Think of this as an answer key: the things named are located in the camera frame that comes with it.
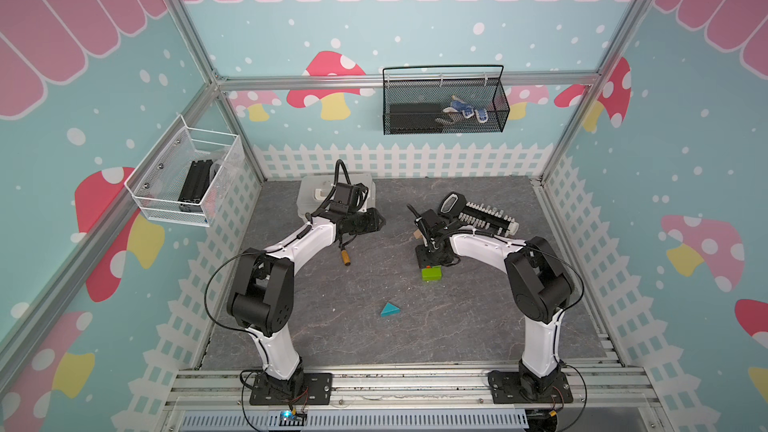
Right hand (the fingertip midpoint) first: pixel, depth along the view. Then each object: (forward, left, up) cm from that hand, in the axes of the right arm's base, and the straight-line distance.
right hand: (425, 259), depth 96 cm
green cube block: (-6, -2, +1) cm, 6 cm away
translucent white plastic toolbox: (+20, +37, +12) cm, 44 cm away
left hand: (+6, +14, +11) cm, 19 cm away
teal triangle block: (-16, +11, 0) cm, 20 cm away
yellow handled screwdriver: (+2, +26, +1) cm, 26 cm away
